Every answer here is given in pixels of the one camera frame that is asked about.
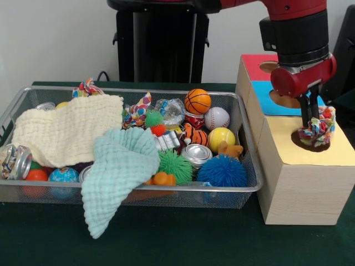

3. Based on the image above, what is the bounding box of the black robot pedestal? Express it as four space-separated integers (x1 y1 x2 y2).
106 0 210 83

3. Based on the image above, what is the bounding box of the yellow tennis ball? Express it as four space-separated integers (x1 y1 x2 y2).
207 127 236 154

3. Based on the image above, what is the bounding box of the black monitor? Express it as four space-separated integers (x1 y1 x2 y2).
323 4 355 96

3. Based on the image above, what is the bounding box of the shallow clear mesh bin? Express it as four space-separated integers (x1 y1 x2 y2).
0 85 263 210

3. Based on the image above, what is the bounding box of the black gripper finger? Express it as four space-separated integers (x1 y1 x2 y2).
309 85 320 120
298 95 312 129

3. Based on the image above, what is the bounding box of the white baseball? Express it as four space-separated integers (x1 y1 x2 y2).
204 107 231 131

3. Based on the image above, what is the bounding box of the blue spiky ball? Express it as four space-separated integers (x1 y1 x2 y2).
196 155 247 187

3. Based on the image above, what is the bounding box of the dark green table cloth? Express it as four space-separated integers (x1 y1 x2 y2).
0 81 355 266

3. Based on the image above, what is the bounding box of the cream muslin cloth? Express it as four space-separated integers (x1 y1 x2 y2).
12 94 125 169

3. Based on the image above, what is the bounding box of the orange tiger plush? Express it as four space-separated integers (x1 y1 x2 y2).
181 124 209 147

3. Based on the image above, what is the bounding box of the colourful spotted fabric scrap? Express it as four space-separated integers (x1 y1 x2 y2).
121 92 153 130
298 106 336 147

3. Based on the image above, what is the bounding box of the silver drink can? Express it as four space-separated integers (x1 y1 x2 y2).
180 144 214 168

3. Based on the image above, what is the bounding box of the small orange basketball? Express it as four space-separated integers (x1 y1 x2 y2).
184 88 212 116

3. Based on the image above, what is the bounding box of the wooden box with three holes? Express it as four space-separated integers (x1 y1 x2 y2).
235 54 355 226

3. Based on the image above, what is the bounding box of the green spiky ball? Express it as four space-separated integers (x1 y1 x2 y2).
158 149 194 185

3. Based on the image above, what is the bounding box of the mint muslin cloth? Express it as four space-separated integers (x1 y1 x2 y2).
81 127 161 239

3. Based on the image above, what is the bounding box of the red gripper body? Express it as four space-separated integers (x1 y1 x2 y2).
270 54 337 99

